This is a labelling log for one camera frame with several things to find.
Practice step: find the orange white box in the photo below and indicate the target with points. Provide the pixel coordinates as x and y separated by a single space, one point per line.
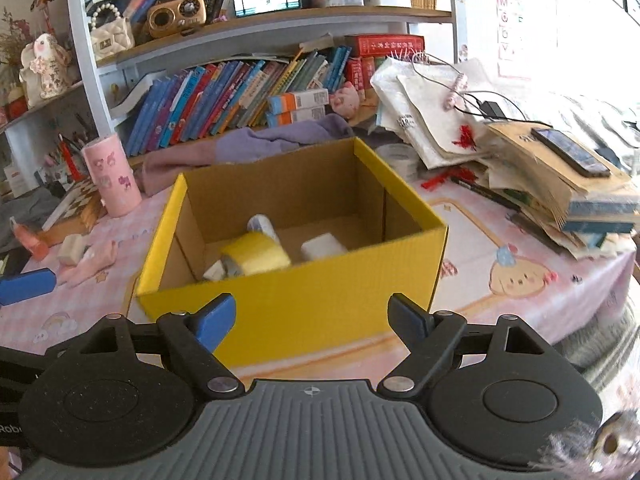
290 101

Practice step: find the grey folded garment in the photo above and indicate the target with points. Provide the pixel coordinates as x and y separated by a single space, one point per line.
31 209

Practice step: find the red thick dictionary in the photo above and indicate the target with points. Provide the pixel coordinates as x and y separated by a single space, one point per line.
385 45

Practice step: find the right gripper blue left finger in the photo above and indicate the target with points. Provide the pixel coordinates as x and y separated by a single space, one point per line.
189 343

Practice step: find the stack of papers and books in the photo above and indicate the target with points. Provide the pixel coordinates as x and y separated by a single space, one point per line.
435 108

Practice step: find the wooden chessboard box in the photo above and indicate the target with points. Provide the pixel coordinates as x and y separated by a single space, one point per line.
79 211

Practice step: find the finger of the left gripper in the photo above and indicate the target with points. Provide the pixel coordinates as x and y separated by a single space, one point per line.
26 286

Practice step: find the pink spray bottle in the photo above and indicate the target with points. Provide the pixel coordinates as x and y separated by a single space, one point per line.
29 240

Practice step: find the large white charger block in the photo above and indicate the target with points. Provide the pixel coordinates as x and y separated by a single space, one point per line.
323 246

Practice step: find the pink fuzzy sock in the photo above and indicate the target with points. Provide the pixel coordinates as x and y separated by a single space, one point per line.
96 259

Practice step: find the small white plug adapter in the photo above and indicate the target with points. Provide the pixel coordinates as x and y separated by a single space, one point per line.
216 272

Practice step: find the white bookshelf frame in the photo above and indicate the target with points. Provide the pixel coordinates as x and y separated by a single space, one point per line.
102 83

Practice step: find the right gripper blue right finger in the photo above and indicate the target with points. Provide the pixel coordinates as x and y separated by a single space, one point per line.
431 339

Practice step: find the yellow clear tape roll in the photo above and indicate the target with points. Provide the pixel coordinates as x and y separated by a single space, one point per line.
253 253

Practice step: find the yellow cardboard box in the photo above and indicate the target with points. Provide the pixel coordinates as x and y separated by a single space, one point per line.
355 233

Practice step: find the white quilted purse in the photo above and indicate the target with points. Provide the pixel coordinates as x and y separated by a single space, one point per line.
110 32

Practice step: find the blue white spray bottle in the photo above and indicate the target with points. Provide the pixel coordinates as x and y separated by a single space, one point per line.
262 224

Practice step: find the pink purple cloth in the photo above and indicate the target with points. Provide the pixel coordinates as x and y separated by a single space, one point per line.
160 168

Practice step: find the row of leaning books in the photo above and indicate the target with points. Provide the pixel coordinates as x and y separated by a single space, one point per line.
212 99

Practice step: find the pink pig plush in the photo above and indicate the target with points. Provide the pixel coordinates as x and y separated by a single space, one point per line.
345 101

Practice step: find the pink cylindrical container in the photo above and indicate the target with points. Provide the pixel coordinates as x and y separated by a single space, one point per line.
110 171

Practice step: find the black smartphone on books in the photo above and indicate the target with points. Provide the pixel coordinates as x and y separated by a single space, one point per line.
571 152

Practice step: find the wooden retro radio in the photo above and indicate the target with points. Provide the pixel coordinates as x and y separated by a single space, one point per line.
175 17

